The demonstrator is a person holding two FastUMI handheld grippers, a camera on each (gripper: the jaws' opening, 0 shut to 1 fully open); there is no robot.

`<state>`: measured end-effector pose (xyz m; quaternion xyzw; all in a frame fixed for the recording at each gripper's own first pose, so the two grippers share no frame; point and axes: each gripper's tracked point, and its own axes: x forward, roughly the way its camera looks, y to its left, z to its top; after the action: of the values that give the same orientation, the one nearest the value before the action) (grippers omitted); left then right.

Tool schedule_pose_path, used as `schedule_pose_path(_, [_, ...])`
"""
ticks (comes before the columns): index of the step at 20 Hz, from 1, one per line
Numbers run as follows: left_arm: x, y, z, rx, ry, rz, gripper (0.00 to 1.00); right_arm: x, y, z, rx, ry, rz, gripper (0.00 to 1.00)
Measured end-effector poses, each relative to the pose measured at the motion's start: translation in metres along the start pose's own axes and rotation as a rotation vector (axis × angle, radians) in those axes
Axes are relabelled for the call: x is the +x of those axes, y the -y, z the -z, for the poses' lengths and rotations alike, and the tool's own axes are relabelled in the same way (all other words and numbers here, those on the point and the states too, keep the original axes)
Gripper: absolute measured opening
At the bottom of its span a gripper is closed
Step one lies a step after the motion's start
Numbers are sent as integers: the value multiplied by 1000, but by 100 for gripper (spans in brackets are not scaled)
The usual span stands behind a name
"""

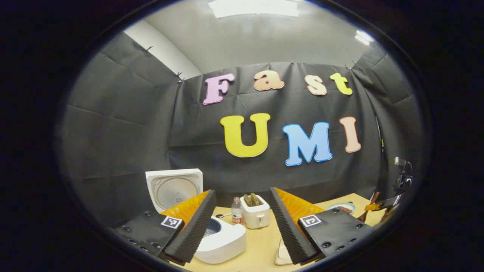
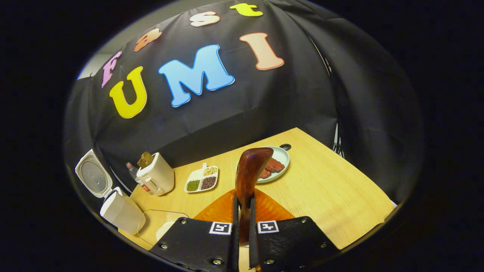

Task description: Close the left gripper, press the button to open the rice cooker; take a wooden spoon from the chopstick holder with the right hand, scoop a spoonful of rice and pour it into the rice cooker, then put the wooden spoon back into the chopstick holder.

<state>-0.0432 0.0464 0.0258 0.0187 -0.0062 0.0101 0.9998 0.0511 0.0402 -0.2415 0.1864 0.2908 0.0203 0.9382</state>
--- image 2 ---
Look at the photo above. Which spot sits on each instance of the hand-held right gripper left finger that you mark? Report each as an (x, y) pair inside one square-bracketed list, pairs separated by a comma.
[(193, 241)]

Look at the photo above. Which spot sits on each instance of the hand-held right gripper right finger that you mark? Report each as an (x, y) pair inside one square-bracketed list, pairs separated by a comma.
[(291, 241)]

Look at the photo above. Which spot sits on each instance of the white rice cooker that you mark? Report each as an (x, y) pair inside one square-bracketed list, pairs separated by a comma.
[(123, 213)]

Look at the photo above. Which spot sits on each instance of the brown wooden spoon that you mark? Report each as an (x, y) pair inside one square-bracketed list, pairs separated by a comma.
[(251, 170)]

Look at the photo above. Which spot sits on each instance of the green mung beans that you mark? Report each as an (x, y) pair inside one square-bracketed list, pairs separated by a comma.
[(193, 185)]

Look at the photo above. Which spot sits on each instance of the dark red beans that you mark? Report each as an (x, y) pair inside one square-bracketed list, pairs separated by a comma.
[(208, 183)]

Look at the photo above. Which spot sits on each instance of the white divided dish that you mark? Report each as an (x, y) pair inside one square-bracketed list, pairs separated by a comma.
[(194, 175)]

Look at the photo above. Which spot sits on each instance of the red meat slice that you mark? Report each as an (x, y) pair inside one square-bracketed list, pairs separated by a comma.
[(265, 174), (276, 165)]

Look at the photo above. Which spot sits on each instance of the beige soybeans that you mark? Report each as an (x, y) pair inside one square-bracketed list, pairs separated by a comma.
[(210, 171)]

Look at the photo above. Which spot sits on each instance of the white toaster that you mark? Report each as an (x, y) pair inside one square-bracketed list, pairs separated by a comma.
[(159, 177)]

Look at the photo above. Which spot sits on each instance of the light green plate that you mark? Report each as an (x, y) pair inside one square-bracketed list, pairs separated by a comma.
[(281, 156)]

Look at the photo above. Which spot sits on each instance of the clear bottle with red label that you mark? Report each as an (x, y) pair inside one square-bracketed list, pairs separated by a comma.
[(133, 173)]

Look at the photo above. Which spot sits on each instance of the brown bread slice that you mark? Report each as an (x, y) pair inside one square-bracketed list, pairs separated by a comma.
[(145, 159)]

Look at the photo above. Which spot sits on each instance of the black table grommet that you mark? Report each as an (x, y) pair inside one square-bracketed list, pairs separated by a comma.
[(285, 147)]

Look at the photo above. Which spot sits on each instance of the metal backdrop stand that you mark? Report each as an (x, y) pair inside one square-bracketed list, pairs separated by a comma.
[(337, 145)]

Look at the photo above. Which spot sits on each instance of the black backdrop cloth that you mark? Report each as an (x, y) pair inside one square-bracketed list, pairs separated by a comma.
[(283, 105)]

